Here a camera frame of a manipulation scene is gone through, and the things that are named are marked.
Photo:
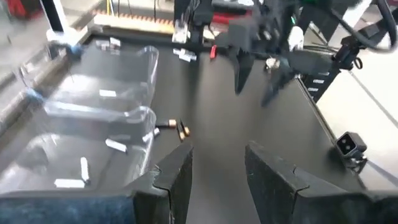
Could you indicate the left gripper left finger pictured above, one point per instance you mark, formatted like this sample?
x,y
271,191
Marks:
x,y
174,186

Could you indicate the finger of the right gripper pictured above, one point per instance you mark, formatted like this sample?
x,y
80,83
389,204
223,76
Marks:
x,y
276,84
243,73

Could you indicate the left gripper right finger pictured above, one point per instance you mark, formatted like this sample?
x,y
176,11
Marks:
x,y
270,186

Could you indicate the white AA battery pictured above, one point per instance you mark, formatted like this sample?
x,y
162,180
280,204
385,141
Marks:
x,y
151,135
84,169
178,52
116,145
188,58

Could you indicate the clear plastic bin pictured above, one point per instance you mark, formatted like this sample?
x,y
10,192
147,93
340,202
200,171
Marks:
x,y
93,112
149,71

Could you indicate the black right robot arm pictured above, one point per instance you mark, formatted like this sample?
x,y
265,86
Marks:
x,y
311,63

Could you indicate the white bulb lamp metal base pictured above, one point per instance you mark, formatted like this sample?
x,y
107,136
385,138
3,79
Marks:
x,y
272,63

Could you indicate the small red clip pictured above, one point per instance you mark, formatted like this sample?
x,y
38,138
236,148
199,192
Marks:
x,y
213,51

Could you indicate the white rectangular label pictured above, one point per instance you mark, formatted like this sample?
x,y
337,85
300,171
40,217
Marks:
x,y
69,183
107,93

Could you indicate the white pole stand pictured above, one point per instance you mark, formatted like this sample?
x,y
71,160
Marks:
x,y
54,17

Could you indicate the red tool case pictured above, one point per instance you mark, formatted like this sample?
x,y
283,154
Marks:
x,y
17,7

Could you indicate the black table-level camera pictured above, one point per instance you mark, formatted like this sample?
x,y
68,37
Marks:
x,y
351,147

